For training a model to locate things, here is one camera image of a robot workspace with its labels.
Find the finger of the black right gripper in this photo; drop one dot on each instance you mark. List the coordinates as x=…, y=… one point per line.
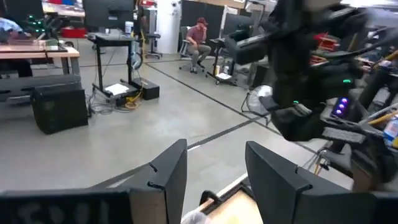
x=345, y=20
x=245, y=46

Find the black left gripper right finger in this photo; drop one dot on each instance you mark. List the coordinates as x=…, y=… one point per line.
x=273, y=186

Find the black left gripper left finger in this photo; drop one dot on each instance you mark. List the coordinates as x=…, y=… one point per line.
x=168, y=174

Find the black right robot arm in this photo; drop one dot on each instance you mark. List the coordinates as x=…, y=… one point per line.
x=311, y=124

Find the black monitor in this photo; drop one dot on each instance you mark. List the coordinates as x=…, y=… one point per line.
x=109, y=14
x=236, y=23

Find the black rolling stand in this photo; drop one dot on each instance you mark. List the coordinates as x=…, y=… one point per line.
x=217, y=42

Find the person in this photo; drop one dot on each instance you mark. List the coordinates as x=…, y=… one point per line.
x=11, y=26
x=197, y=37

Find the clear plastic storage bin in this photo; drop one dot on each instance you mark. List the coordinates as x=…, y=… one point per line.
x=194, y=218

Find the white floor fan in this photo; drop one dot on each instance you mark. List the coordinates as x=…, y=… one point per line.
x=256, y=99

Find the grey office chair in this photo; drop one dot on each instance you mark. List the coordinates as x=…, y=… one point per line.
x=183, y=46

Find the white column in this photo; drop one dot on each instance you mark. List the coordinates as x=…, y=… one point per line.
x=168, y=28

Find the device with purple lights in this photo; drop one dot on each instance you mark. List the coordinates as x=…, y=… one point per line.
x=340, y=109

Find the small black floor box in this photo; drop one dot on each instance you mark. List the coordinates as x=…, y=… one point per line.
x=147, y=90

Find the black stool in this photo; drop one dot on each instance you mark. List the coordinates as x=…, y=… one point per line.
x=153, y=35

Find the white paper sheet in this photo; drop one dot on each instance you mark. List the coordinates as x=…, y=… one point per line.
x=116, y=89

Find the white cup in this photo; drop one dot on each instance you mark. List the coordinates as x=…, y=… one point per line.
x=129, y=27

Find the plastic bottle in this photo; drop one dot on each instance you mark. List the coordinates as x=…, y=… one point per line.
x=391, y=130

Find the red box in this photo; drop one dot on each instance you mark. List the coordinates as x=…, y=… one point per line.
x=73, y=32

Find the wooden table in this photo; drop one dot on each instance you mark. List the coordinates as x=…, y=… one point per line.
x=37, y=53

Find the black robot with green lights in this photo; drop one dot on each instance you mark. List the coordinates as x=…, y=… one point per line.
x=43, y=26

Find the black table frame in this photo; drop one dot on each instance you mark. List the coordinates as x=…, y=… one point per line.
x=236, y=190

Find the black partition wall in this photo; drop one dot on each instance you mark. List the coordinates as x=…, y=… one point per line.
x=214, y=15

